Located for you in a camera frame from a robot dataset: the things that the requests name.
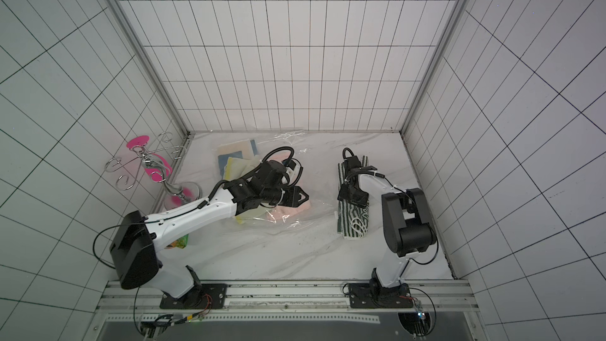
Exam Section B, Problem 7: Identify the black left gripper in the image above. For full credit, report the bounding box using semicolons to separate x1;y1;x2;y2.
263;185;309;208

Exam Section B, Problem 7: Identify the green white striped towel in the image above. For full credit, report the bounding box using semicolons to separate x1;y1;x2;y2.
337;148;369;238

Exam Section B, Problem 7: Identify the pale yellow towel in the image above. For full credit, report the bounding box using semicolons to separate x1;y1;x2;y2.
223;156;268;227

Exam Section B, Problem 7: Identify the blue and beige towel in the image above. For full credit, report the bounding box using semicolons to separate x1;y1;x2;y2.
216;139;258;177

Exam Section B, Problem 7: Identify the clear plastic vacuum bag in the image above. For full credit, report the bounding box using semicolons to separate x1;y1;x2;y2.
185;133;339;235

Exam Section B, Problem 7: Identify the pink towel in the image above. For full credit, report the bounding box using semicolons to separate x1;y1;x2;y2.
268;149;311;223

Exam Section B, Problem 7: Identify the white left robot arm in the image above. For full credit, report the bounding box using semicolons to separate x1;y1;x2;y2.
110;158;309;298

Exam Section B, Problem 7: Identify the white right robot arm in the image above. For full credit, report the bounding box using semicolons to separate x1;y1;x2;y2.
337;148;440;294

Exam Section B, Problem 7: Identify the colourful snack packet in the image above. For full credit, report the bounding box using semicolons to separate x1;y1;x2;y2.
166;235;189;249

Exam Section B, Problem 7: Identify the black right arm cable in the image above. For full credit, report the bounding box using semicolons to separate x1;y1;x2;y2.
409;238;440;266

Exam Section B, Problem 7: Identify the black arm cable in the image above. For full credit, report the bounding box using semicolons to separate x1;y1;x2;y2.
92;222;138;270
409;238;440;266

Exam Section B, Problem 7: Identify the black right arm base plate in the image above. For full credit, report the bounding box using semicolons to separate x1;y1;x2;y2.
343;269;414;309

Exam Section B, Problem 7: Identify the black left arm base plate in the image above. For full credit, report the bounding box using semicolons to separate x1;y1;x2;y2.
159;265;227;310

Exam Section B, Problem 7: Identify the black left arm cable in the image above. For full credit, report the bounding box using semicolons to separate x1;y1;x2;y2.
92;222;138;270

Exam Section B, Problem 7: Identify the aluminium mounting rail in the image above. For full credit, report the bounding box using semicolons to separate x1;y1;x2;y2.
84;280;488;340

